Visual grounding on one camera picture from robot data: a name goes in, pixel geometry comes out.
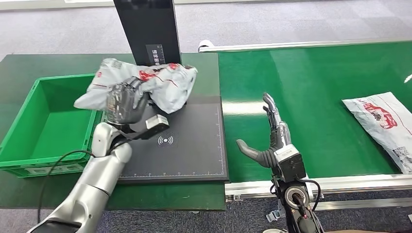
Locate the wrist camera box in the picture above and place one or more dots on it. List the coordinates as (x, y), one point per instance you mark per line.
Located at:
(154, 125)
(289, 162)

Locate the green plastic crate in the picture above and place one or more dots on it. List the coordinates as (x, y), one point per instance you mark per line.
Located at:
(48, 128)

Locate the green conveyor belt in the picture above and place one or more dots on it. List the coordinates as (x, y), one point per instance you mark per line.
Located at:
(322, 80)

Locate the white conveyor end roller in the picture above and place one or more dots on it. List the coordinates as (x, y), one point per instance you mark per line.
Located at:
(204, 45)

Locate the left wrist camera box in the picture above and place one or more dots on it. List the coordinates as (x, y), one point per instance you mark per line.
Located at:
(154, 125)

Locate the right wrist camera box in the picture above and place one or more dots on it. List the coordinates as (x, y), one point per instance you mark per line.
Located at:
(289, 162)

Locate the aluminium conveyor frame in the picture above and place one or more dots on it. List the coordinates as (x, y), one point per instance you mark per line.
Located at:
(370, 181)

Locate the black inbound scanner machine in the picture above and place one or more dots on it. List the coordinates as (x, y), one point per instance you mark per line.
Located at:
(190, 144)

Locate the black yellow label sticker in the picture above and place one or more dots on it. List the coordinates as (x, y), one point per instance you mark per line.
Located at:
(155, 54)

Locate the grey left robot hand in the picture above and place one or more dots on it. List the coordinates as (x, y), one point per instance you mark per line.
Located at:
(125, 103)

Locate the metal conveyor leg bracket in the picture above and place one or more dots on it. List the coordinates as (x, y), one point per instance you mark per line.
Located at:
(273, 216)

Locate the grey plastic mailer package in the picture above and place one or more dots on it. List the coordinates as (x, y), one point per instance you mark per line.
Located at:
(167, 83)
(383, 125)

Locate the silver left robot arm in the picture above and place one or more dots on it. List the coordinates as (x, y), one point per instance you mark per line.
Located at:
(93, 180)

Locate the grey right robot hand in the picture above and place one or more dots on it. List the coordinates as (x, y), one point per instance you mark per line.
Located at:
(276, 141)

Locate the dark green table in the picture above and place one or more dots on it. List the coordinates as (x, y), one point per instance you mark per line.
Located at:
(25, 64)

